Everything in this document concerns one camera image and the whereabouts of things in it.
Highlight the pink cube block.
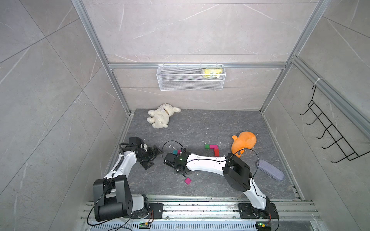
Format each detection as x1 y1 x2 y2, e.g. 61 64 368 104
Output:
185 178 192 185

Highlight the red rectangular block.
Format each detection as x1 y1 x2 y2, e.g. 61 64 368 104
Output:
214 149 220 157

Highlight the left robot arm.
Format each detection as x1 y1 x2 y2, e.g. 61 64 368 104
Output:
87 137 163 227

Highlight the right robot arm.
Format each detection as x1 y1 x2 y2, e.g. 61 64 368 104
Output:
163 152 279 219

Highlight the white plush dog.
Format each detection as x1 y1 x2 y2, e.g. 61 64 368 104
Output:
146 104 181 129

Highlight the orange plush toy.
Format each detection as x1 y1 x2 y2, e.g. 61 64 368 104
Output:
231 131 257 158

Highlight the purple glasses case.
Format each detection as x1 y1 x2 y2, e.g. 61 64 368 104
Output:
256 159 285 181

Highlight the yellow sponge in basket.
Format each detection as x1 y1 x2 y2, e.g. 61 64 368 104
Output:
201 68 224 79

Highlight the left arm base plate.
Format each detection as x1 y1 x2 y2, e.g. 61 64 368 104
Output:
132 203 164 219

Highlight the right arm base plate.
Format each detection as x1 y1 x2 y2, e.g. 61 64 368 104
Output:
238 201 279 219

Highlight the white wire mesh basket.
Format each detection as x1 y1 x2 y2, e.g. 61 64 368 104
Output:
156 64 226 91

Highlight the metal rail frame front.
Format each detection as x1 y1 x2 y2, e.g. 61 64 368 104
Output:
78 195 327 231

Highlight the black wire hook rack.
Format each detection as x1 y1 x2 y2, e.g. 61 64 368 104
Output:
299 85 370 164

